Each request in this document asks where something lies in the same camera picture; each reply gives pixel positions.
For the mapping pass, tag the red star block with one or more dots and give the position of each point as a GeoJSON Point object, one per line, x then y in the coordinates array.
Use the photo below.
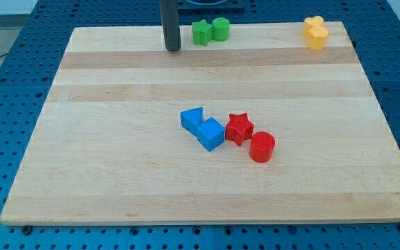
{"type": "Point", "coordinates": [239, 128]}

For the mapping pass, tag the green star block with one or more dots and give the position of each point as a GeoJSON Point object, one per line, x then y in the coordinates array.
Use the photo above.
{"type": "Point", "coordinates": [202, 32]}

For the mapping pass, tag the blue triangle block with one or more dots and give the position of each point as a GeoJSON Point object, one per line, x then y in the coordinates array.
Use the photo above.
{"type": "Point", "coordinates": [191, 119]}

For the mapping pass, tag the blue cube block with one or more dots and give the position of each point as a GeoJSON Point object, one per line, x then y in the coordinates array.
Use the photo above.
{"type": "Point", "coordinates": [210, 134]}

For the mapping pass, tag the red cylinder block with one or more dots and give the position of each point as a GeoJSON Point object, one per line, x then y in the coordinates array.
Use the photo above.
{"type": "Point", "coordinates": [261, 146]}

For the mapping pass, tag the light wooden board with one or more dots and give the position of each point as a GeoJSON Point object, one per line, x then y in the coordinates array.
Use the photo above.
{"type": "Point", "coordinates": [108, 147]}

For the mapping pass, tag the green cylinder block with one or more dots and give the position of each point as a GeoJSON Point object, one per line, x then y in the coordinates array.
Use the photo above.
{"type": "Point", "coordinates": [220, 29]}

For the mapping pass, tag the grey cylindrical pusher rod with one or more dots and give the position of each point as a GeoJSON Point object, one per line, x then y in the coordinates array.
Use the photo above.
{"type": "Point", "coordinates": [170, 24]}

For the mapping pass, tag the yellow hexagon block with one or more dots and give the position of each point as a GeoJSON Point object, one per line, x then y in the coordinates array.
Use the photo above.
{"type": "Point", "coordinates": [316, 37]}

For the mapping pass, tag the yellow heart block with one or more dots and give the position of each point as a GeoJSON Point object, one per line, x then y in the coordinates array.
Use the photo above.
{"type": "Point", "coordinates": [311, 22]}

